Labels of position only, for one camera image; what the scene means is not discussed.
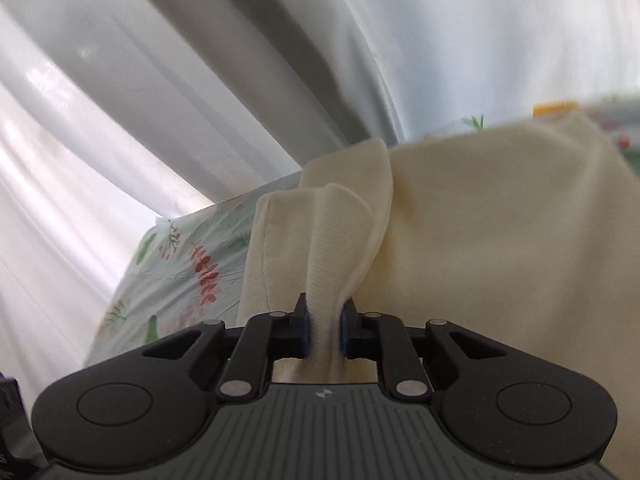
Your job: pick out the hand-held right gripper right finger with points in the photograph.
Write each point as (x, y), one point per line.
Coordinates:
(345, 335)

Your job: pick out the cream knit sweater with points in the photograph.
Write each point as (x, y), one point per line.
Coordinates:
(475, 235)

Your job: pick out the floral light blue bed sheet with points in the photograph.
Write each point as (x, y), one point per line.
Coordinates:
(190, 260)

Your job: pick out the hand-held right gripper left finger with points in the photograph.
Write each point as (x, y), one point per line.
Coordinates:
(304, 332)

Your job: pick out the white curtain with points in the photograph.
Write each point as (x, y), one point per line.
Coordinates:
(200, 60)

